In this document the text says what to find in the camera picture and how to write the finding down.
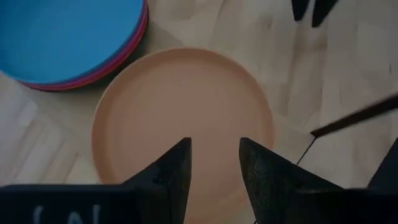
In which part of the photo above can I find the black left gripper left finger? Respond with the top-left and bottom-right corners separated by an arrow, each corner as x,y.
0,137 -> 192,224

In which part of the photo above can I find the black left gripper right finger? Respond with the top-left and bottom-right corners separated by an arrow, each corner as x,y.
239,137 -> 398,224

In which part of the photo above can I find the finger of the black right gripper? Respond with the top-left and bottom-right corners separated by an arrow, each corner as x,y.
291,0 -> 312,22
312,0 -> 340,28

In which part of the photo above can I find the orange plate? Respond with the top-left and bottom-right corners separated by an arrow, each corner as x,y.
91,47 -> 276,224

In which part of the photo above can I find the blue plate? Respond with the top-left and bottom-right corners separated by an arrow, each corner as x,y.
0,0 -> 146,85

